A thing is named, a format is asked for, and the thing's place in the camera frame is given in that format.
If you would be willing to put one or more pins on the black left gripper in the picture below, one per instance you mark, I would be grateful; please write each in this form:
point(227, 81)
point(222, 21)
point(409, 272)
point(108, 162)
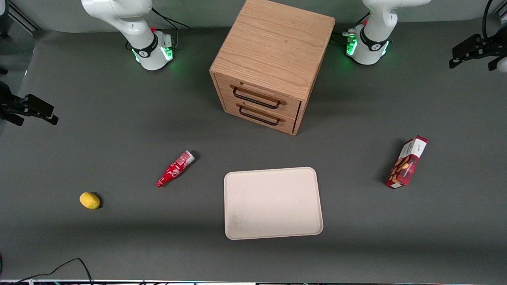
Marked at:
point(489, 47)

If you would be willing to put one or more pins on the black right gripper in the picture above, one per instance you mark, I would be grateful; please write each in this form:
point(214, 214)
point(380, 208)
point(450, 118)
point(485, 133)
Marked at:
point(8, 106)

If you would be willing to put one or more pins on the red cookie box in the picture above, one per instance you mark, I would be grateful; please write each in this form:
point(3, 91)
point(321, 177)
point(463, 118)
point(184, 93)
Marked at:
point(406, 164)

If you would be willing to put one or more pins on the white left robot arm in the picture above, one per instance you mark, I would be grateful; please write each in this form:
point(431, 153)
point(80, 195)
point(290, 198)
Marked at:
point(370, 43)

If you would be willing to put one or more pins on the beige rectangular tray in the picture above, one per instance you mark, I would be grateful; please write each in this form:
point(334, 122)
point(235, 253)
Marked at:
point(273, 204)

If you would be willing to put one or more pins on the yellow lemon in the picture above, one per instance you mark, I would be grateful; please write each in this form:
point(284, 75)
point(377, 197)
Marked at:
point(89, 200)

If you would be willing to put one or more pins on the red soda bottle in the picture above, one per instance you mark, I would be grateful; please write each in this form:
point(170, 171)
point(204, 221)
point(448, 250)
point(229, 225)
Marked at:
point(174, 169)

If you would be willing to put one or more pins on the wooden two-drawer cabinet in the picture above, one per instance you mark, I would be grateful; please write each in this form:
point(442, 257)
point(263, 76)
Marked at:
point(273, 51)

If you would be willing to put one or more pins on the wooden drawer front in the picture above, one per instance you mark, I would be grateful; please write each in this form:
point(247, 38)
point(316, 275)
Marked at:
point(257, 114)
point(259, 95)

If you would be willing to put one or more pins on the aluminium frame rail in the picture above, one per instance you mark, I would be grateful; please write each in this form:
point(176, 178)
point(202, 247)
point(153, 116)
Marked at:
point(23, 16)

